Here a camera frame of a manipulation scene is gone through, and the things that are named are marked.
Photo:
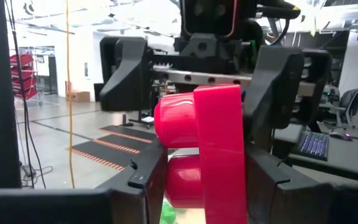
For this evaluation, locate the red bin rack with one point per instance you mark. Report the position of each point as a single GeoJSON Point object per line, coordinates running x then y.
{"type": "Point", "coordinates": [22, 77]}

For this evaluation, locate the green toy block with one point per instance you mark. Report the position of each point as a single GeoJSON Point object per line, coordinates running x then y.
{"type": "Point", "coordinates": [168, 214]}

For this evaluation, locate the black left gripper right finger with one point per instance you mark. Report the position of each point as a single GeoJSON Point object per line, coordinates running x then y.
{"type": "Point", "coordinates": [306, 205]}

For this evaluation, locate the black office chair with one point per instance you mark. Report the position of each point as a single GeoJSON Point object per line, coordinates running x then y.
{"type": "Point", "coordinates": [350, 102]}

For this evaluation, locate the black floor stand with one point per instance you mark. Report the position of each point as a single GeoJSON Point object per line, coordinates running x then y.
{"type": "Point", "coordinates": [141, 119]}

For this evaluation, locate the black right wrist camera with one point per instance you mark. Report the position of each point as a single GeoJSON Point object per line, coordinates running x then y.
{"type": "Point", "coordinates": [210, 15]}

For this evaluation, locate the computer mouse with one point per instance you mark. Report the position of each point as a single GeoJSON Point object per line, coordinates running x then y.
{"type": "Point", "coordinates": [340, 136]}

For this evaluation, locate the backlit keyboard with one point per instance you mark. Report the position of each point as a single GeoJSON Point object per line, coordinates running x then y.
{"type": "Point", "coordinates": [312, 145]}

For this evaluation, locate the dark grey desk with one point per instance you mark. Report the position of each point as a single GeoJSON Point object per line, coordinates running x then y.
{"type": "Point", "coordinates": [337, 155]}

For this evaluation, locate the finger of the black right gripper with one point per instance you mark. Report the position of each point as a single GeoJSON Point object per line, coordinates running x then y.
{"type": "Point", "coordinates": [126, 77]}
{"type": "Point", "coordinates": [281, 87]}

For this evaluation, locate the cardboard box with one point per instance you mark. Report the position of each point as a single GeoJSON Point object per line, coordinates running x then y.
{"type": "Point", "coordinates": [79, 96]}

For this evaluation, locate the black orange-striped floor mat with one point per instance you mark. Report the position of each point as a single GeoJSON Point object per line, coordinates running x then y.
{"type": "Point", "coordinates": [126, 141]}
{"type": "Point", "coordinates": [135, 130]}
{"type": "Point", "coordinates": [104, 154]}

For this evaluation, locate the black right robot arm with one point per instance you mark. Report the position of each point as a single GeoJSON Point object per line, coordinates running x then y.
{"type": "Point", "coordinates": [252, 31]}

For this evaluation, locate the red toy block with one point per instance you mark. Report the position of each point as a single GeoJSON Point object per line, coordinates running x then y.
{"type": "Point", "coordinates": [219, 140]}

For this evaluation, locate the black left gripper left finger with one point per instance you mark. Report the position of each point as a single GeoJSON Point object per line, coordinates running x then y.
{"type": "Point", "coordinates": [73, 205]}

